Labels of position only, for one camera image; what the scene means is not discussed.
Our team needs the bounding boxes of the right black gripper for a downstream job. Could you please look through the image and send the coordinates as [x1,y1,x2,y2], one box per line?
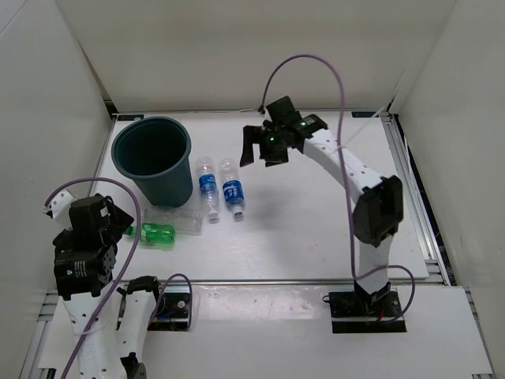
[241,126,290,167]

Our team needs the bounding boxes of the short blue-label water bottle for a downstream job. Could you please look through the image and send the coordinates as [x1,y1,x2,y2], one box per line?
[219,159,245,220]

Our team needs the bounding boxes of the tall blue-label water bottle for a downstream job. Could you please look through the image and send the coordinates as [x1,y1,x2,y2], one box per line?
[196,156,219,223]

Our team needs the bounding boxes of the green plastic soda bottle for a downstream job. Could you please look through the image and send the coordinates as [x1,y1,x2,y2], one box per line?
[139,223,175,247]

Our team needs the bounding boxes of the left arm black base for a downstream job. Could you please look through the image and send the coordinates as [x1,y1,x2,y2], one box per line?
[148,285,193,332]

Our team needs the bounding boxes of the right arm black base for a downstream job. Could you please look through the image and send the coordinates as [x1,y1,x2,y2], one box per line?
[322,291,406,334]

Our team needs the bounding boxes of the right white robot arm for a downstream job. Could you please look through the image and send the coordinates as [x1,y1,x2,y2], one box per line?
[240,96,403,316]

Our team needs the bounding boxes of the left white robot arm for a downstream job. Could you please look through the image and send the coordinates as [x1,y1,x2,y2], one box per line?
[53,194,166,378]

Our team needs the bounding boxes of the dark teal plastic bin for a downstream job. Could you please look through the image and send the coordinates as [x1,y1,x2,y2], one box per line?
[111,116,193,208]

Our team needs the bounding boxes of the clear crushed plastic bottle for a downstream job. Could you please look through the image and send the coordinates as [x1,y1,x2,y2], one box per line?
[143,207,203,235]

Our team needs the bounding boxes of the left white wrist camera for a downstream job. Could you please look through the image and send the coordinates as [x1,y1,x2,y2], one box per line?
[43,189,77,229]

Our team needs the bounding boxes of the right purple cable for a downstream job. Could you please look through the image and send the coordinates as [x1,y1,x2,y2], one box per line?
[261,54,416,325]

